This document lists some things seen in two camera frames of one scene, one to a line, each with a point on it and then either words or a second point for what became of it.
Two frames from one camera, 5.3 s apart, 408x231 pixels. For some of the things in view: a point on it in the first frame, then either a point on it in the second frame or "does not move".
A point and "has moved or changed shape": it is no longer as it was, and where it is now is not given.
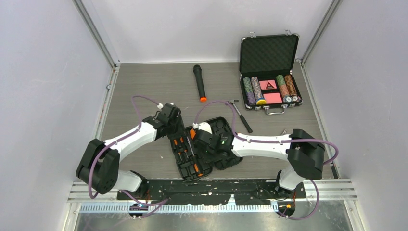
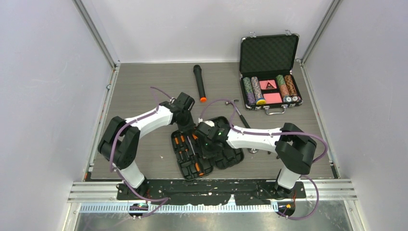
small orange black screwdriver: [175, 144] does not move
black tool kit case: [190, 164] does not move
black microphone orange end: [197, 71] does not move
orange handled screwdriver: [192, 133] has moved or changed shape
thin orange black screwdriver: [181, 139] does not move
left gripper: [181, 131] → [191, 125]
